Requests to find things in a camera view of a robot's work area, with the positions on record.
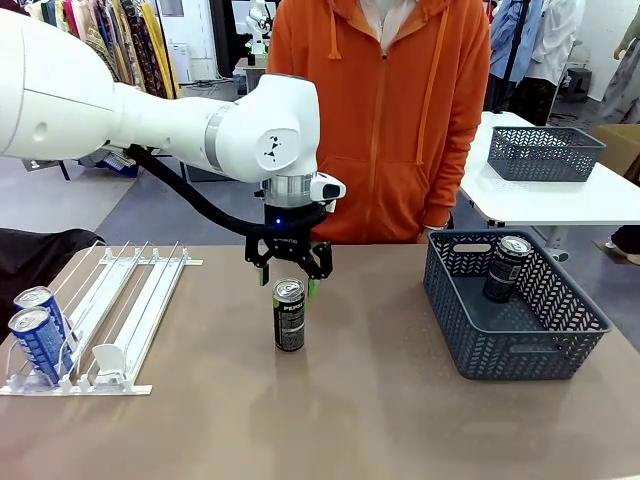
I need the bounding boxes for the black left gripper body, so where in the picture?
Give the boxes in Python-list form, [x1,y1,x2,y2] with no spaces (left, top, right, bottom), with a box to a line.
[262,202,326,264]

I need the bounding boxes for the black Pepsi can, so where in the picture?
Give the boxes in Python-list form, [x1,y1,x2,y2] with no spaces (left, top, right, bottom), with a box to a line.
[272,277,306,353]
[482,234,532,305]

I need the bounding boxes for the dark grey plastic basket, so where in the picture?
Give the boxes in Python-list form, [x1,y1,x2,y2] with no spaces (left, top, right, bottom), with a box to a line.
[422,228,614,382]
[487,125,607,183]

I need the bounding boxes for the blue Pepsi can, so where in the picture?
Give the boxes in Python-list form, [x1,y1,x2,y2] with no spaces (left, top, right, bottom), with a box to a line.
[7,306,76,387]
[13,285,76,346]

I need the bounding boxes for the person's left forearm orange sleeve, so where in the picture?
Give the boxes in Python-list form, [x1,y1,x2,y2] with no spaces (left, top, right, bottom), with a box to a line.
[417,117,492,230]

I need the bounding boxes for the person in orange hoodie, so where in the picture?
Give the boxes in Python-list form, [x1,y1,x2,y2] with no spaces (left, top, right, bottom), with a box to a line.
[266,0,492,246]

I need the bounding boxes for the blue plastic crate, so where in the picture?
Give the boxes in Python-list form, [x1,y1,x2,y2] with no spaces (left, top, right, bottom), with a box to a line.
[92,149,142,180]

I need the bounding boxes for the black fabric cover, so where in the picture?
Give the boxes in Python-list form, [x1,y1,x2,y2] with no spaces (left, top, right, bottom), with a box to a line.
[0,228,107,346]

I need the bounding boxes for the white side table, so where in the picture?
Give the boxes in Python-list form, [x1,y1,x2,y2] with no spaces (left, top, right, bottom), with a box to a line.
[458,110,640,261]

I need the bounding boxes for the hanging patterned garments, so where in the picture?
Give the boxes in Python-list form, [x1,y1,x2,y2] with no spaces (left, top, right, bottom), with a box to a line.
[24,0,179,101]

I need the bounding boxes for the hanging blue shirt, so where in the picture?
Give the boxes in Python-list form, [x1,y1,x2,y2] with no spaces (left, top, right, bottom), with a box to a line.
[489,0,544,84]

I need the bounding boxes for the black shoe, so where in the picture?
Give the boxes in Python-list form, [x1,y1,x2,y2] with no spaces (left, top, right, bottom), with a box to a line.
[609,224,640,265]

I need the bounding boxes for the grey stool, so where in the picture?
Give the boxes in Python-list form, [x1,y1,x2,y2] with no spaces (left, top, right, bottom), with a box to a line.
[558,67,594,105]

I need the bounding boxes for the brown cardboard box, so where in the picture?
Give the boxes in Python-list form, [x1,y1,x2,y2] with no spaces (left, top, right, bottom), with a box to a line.
[593,123,640,184]

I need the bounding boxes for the hanging white shirt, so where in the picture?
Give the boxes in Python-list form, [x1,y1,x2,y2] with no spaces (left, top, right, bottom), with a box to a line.
[527,0,586,87]

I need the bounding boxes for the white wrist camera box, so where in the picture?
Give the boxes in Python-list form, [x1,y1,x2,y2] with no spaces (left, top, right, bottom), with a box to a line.
[308,171,347,212]

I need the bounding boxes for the black corrugated cable hose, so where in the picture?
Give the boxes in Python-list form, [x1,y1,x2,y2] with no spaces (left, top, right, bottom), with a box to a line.
[124,143,327,239]

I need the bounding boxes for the white wire can dispenser rack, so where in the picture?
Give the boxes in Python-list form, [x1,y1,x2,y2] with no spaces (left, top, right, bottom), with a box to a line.
[0,239,205,399]

